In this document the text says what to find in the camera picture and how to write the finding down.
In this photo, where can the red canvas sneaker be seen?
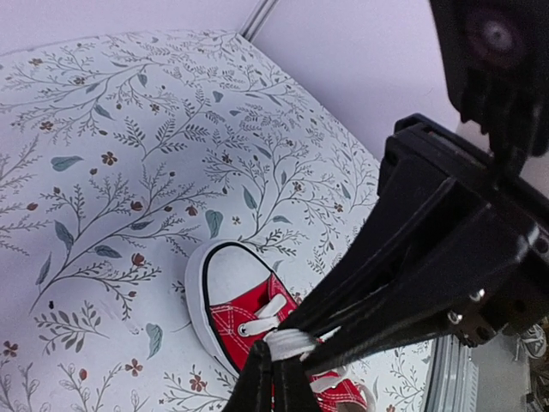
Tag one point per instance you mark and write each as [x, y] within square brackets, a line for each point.
[234, 299]

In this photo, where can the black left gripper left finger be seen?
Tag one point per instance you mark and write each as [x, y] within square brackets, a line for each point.
[253, 391]

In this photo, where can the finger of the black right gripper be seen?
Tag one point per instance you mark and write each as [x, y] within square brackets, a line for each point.
[390, 326]

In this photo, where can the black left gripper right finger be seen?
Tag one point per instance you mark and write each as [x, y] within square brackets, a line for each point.
[292, 390]

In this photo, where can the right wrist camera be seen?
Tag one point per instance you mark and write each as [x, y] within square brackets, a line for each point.
[495, 60]

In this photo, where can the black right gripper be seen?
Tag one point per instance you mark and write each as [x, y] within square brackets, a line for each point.
[468, 251]

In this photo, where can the right aluminium frame post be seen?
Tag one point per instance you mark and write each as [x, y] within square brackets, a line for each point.
[257, 18]

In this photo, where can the floral patterned table mat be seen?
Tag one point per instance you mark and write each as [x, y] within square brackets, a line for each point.
[120, 155]

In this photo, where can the front aluminium rail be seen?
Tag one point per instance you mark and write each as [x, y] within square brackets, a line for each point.
[453, 378]

